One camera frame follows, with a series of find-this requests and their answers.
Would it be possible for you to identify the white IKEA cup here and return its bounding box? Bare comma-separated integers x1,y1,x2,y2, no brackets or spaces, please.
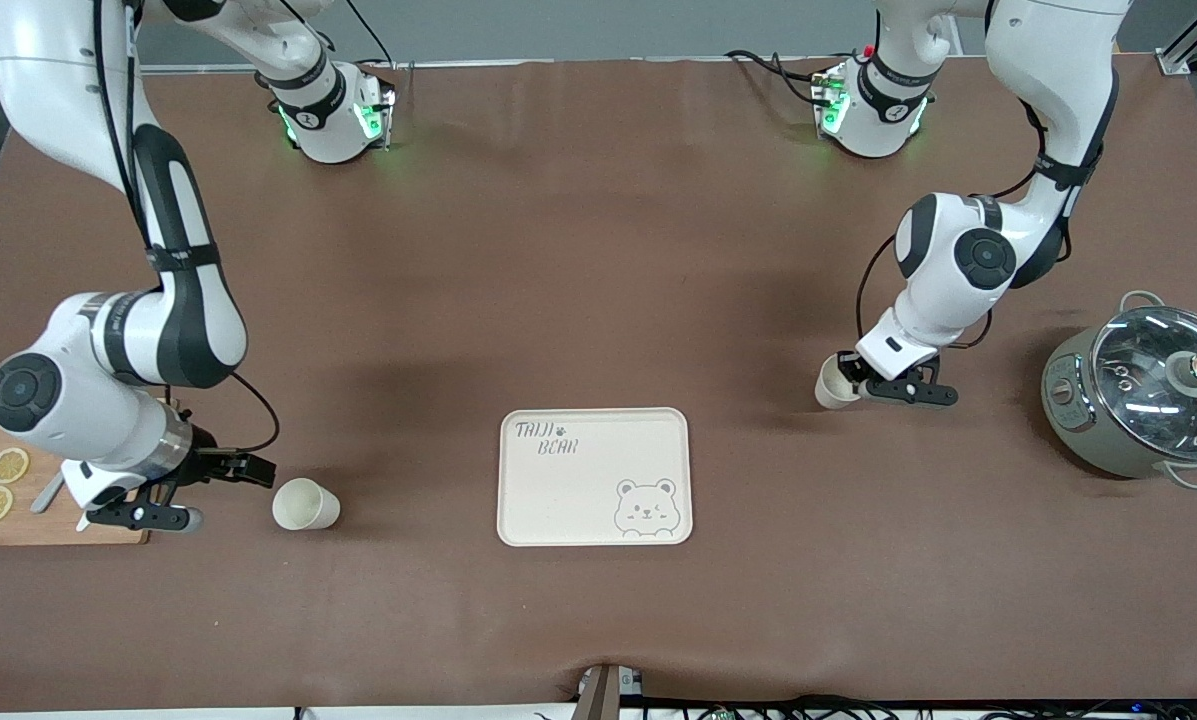
272,478,341,532
814,358,864,411

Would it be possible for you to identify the cream tray with bear print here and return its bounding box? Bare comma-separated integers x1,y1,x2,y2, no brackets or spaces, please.
497,407,694,548

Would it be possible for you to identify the wooden cutting board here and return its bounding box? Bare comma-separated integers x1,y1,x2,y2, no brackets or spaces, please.
0,398,178,547

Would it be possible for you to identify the grey pot with glass lid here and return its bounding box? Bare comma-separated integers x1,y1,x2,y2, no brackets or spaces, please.
1041,290,1197,491

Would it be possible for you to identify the glass pot lid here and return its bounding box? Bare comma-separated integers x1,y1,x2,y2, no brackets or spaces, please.
1093,305,1197,463

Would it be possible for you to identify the brown table cover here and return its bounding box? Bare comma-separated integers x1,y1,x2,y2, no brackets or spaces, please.
0,55,1197,713

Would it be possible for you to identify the black left arm base cable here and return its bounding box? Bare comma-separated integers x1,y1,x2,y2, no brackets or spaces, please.
724,48,831,107

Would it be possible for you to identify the black arm base cable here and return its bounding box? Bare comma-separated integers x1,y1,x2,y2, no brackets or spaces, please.
724,48,831,107
346,0,400,67

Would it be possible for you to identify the grey mounting post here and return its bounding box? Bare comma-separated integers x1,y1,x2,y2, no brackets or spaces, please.
573,662,645,720

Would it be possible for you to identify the black right arm base cable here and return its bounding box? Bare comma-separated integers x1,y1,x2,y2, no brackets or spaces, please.
346,0,400,67

